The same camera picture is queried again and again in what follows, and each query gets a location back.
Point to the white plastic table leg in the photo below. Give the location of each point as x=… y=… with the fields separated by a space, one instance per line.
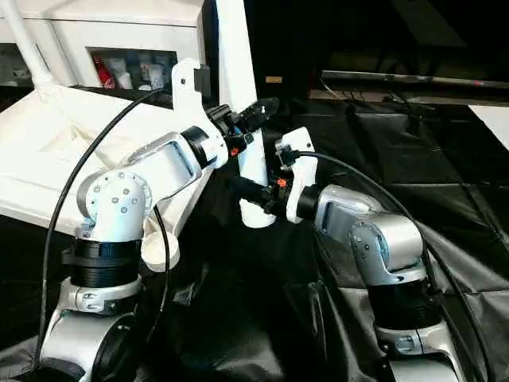
x=28 y=48
x=238 y=64

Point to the white plastic table top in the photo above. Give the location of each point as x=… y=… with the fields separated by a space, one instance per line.
x=48 y=159

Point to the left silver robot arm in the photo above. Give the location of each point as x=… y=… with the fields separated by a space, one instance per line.
x=119 y=199

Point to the small white jar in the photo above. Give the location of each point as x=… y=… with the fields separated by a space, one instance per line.
x=155 y=76

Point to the black plastic mat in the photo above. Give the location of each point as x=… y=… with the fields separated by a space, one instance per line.
x=398 y=159

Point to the small red bottle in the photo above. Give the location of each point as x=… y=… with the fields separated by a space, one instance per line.
x=102 y=73

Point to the white glass-door cabinet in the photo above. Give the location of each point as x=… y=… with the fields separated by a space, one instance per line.
x=119 y=36

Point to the white board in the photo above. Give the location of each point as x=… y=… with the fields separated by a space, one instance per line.
x=493 y=123

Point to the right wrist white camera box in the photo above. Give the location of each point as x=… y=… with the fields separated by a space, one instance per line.
x=293 y=159

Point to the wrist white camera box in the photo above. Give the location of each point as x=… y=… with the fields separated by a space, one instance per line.
x=187 y=79
x=293 y=159

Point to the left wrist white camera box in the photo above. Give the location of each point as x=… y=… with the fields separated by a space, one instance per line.
x=187 y=79

